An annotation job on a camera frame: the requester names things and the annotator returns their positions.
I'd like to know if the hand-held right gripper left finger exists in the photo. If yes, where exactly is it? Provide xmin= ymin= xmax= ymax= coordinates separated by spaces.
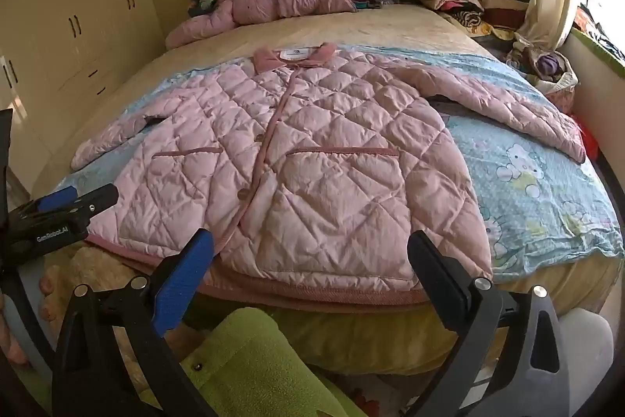
xmin=51 ymin=229 xmax=216 ymax=417

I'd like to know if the green sill cover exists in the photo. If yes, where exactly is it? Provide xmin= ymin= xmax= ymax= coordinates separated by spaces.
xmin=569 ymin=29 xmax=625 ymax=78

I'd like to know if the bed with beige sheet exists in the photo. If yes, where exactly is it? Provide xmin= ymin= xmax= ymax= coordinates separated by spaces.
xmin=29 ymin=2 xmax=625 ymax=379

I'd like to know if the red bag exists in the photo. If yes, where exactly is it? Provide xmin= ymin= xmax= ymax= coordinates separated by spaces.
xmin=581 ymin=119 xmax=599 ymax=159

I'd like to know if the blue cartoon print blanket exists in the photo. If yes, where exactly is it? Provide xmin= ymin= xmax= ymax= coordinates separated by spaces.
xmin=46 ymin=43 xmax=625 ymax=286

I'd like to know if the pink quilted jacket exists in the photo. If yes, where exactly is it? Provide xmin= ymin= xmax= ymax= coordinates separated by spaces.
xmin=71 ymin=43 xmax=587 ymax=306

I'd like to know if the cream wardrobe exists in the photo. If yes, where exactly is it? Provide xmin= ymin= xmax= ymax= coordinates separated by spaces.
xmin=0 ymin=0 xmax=167 ymax=183

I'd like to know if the colourful patterned cloth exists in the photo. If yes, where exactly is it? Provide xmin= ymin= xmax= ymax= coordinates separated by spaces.
xmin=573 ymin=7 xmax=625 ymax=56

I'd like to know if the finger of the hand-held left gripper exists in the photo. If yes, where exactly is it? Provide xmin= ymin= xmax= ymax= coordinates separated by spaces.
xmin=11 ymin=185 xmax=80 ymax=218
xmin=48 ymin=183 xmax=120 ymax=228

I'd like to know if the white stool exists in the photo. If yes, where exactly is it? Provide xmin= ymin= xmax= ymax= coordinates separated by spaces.
xmin=557 ymin=307 xmax=615 ymax=398

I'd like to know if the person's left hand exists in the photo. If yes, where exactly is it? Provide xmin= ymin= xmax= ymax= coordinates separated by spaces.
xmin=0 ymin=273 xmax=67 ymax=366

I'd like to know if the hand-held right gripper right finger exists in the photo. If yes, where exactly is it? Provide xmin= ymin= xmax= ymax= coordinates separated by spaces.
xmin=406 ymin=229 xmax=573 ymax=417

